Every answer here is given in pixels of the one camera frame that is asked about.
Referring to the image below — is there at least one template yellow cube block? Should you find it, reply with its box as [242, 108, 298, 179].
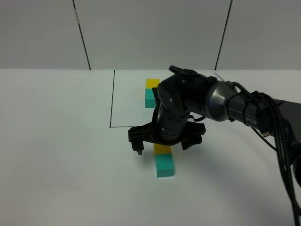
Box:
[145, 79, 160, 89]

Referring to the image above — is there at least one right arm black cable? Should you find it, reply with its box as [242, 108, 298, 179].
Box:
[231, 81, 301, 226]

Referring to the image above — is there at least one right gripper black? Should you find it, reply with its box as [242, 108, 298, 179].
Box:
[128, 105, 206, 155]

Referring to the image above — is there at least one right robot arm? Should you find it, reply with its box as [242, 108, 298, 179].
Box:
[128, 66, 275, 153]

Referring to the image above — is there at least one template teal cube block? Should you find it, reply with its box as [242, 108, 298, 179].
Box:
[144, 89, 156, 109]

